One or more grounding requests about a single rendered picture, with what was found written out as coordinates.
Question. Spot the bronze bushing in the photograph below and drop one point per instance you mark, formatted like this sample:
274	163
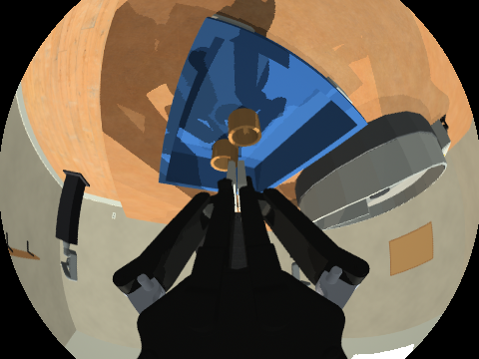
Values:
222	150
244	127

